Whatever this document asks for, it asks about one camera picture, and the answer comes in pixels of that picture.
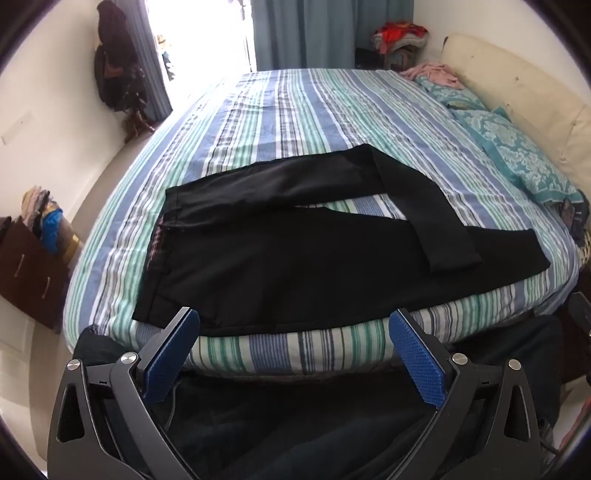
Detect blue curtain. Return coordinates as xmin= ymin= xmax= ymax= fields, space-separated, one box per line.
xmin=250 ymin=0 xmax=414 ymax=71
xmin=115 ymin=0 xmax=172 ymax=122

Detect black pants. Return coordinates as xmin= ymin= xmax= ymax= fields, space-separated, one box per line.
xmin=133 ymin=144 xmax=550 ymax=337

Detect white wall switch plate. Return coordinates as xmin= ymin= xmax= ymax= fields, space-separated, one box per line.
xmin=1 ymin=111 xmax=34 ymax=145

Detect teal floral pillow far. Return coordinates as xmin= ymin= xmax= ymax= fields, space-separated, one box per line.
xmin=414 ymin=76 xmax=487 ymax=110

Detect blue curtain right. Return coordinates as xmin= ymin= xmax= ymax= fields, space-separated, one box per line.
xmin=250 ymin=0 xmax=414 ymax=71

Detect striped bed with sheet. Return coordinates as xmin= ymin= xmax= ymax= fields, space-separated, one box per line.
xmin=62 ymin=69 xmax=581 ymax=350

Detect teal floral pillow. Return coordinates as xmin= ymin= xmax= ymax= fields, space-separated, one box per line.
xmin=452 ymin=110 xmax=584 ymax=205
xmin=414 ymin=76 xmax=487 ymax=110

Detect brown wooden drawer cabinet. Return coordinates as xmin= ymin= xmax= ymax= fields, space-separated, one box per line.
xmin=1 ymin=217 xmax=82 ymax=331

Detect dark clothes hanging on wall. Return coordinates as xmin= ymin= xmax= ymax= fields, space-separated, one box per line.
xmin=94 ymin=1 xmax=155 ymax=144

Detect teal floral pillow near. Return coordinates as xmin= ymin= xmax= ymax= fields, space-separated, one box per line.
xmin=452 ymin=110 xmax=584 ymax=205

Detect clothes on cabinet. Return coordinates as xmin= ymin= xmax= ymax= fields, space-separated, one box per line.
xmin=20 ymin=186 xmax=63 ymax=254

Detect blue curtain left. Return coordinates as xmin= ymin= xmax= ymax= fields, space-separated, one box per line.
xmin=115 ymin=0 xmax=172 ymax=122

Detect pile of colourful clothes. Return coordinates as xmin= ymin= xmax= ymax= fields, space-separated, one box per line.
xmin=372 ymin=22 xmax=429 ymax=72

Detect cream padded headboard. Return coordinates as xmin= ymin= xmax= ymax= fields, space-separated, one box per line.
xmin=441 ymin=34 xmax=591 ymax=195

